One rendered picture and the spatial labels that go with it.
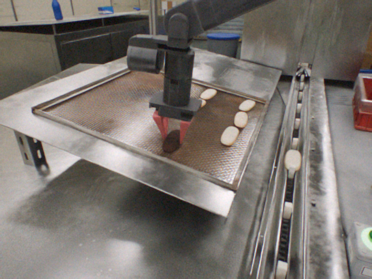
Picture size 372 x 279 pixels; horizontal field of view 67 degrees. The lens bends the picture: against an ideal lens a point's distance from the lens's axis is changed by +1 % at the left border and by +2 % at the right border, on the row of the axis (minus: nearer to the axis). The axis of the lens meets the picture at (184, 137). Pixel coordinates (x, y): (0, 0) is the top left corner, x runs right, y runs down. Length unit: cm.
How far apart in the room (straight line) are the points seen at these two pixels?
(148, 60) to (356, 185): 55
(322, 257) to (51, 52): 215
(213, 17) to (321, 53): 98
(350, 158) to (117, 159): 62
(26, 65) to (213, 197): 222
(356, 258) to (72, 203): 53
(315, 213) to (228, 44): 367
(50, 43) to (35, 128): 168
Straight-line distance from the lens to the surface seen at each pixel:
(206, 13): 51
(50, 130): 67
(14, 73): 272
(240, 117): 81
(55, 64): 235
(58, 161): 82
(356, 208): 70
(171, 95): 56
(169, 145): 61
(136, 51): 56
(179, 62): 53
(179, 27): 51
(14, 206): 71
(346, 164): 85
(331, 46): 144
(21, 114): 74
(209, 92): 92
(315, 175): 69
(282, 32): 143
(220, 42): 411
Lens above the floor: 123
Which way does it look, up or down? 28 degrees down
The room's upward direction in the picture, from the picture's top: straight up
